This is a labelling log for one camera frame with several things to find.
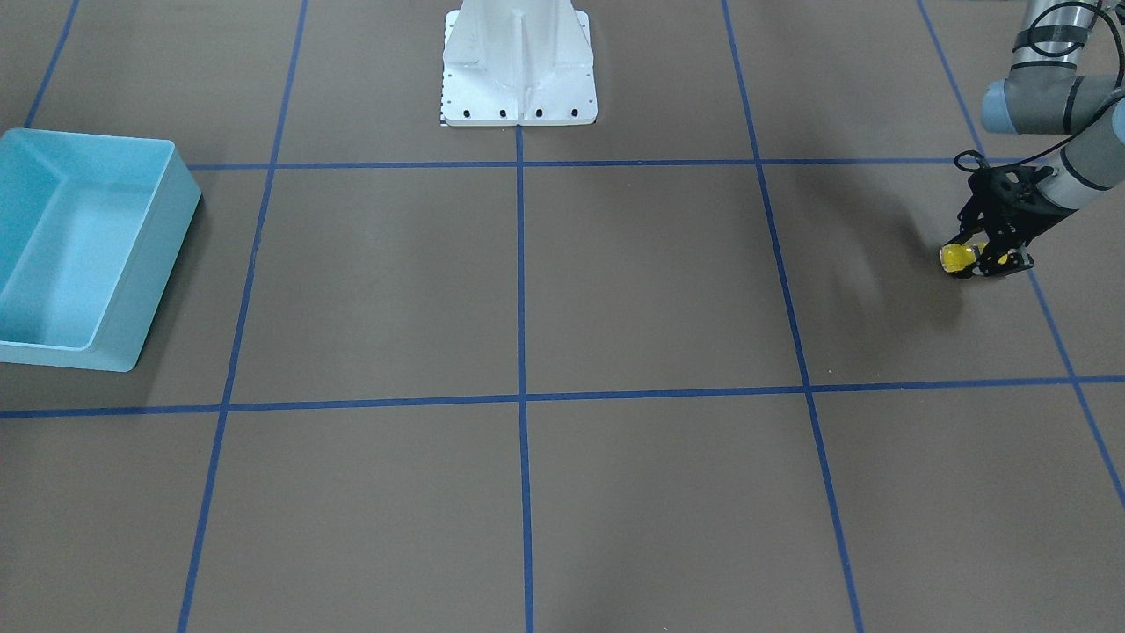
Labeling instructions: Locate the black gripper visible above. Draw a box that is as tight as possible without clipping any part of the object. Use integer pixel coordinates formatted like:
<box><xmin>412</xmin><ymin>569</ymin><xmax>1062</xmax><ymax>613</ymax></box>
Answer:
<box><xmin>969</xmin><ymin>180</ymin><xmax>1074</xmax><ymax>277</ymax></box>

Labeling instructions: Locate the yellow beetle toy car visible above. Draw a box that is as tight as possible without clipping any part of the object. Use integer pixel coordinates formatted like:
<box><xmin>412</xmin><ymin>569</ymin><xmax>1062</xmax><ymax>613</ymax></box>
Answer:
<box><xmin>939</xmin><ymin>242</ymin><xmax>981</xmax><ymax>278</ymax></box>

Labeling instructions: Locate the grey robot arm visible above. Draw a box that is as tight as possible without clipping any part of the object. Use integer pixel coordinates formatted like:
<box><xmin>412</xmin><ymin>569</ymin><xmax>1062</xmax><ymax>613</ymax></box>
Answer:
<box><xmin>941</xmin><ymin>1</ymin><xmax>1124</xmax><ymax>278</ymax></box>

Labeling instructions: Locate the light blue plastic bin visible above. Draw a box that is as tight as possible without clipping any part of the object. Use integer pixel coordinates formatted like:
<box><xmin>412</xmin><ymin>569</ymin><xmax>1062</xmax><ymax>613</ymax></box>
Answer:
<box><xmin>1</xmin><ymin>127</ymin><xmax>201</xmax><ymax>372</ymax></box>

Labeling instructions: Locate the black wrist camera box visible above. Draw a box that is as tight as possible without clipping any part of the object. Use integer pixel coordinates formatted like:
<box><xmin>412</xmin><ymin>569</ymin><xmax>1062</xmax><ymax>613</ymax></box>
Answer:
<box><xmin>957</xmin><ymin>168</ymin><xmax>1061</xmax><ymax>239</ymax></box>

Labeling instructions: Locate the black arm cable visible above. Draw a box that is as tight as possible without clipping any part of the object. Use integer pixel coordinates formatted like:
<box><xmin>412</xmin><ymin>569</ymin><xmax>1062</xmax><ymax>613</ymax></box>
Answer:
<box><xmin>954</xmin><ymin>0</ymin><xmax>1125</xmax><ymax>173</ymax></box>

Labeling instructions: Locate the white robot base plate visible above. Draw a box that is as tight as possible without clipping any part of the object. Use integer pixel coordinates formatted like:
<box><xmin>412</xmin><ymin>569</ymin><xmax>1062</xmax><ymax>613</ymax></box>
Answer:
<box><xmin>439</xmin><ymin>1</ymin><xmax>599</xmax><ymax>127</ymax></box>

